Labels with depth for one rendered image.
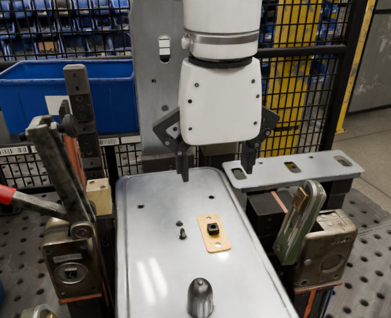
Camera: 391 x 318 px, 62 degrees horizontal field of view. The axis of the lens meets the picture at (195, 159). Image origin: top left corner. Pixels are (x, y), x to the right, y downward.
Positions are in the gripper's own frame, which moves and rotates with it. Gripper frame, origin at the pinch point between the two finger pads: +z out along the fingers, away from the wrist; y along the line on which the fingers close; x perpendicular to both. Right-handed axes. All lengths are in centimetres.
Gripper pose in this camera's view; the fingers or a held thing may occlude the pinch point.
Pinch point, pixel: (215, 167)
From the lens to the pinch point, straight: 45.7
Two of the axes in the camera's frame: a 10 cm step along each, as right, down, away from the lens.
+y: 9.8, -1.1, 1.8
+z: 0.0, 8.6, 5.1
